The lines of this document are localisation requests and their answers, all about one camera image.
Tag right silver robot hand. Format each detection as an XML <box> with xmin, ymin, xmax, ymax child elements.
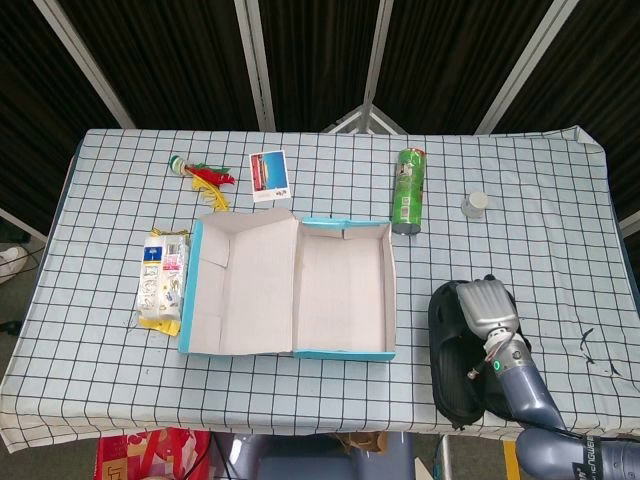
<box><xmin>457</xmin><ymin>278</ymin><xmax>521</xmax><ymax>342</ymax></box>

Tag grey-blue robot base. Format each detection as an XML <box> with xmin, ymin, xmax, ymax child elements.
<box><xmin>214</xmin><ymin>432</ymin><xmax>416</xmax><ymax>480</ymax></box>

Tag light blue shoe box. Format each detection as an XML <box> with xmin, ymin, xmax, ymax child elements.
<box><xmin>177</xmin><ymin>208</ymin><xmax>398</xmax><ymax>362</ymax></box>

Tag red patterned bag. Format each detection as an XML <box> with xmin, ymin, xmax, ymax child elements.
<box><xmin>96</xmin><ymin>427</ymin><xmax>214</xmax><ymax>480</ymax></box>

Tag small white jar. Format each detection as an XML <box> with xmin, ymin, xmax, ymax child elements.
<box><xmin>460</xmin><ymin>191</ymin><xmax>489</xmax><ymax>220</ymax></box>

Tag green chips can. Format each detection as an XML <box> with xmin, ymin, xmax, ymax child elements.
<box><xmin>391</xmin><ymin>147</ymin><xmax>429</xmax><ymax>236</ymax></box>

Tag brown paper bag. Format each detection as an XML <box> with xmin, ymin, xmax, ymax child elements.
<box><xmin>339</xmin><ymin>430</ymin><xmax>389</xmax><ymax>454</ymax></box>

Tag blue checkered tablecloth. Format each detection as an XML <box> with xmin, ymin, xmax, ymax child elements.
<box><xmin>0</xmin><ymin>127</ymin><xmax>640</xmax><ymax>454</ymax></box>

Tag metal stand legs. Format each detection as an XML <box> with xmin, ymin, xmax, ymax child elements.
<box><xmin>322</xmin><ymin>104</ymin><xmax>409</xmax><ymax>135</ymax></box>

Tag red blue postcard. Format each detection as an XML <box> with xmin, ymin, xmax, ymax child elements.
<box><xmin>248</xmin><ymin>148</ymin><xmax>292</xmax><ymax>204</ymax></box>

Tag red yellow feather shuttlecock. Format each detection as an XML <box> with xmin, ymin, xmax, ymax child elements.
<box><xmin>168</xmin><ymin>154</ymin><xmax>236</xmax><ymax>215</ymax></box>

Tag white tissue pack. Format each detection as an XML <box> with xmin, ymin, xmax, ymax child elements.
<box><xmin>135</xmin><ymin>228</ymin><xmax>191</xmax><ymax>337</ymax></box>

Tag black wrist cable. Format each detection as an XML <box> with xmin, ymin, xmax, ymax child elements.
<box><xmin>467</xmin><ymin>344</ymin><xmax>497</xmax><ymax>382</ymax></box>

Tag white screen frame post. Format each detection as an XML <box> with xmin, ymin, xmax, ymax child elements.
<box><xmin>360</xmin><ymin>0</ymin><xmax>395</xmax><ymax>109</ymax></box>
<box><xmin>33</xmin><ymin>0</ymin><xmax>137</xmax><ymax>130</ymax></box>
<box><xmin>474</xmin><ymin>0</ymin><xmax>572</xmax><ymax>135</ymax></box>
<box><xmin>233</xmin><ymin>0</ymin><xmax>277</xmax><ymax>132</ymax></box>

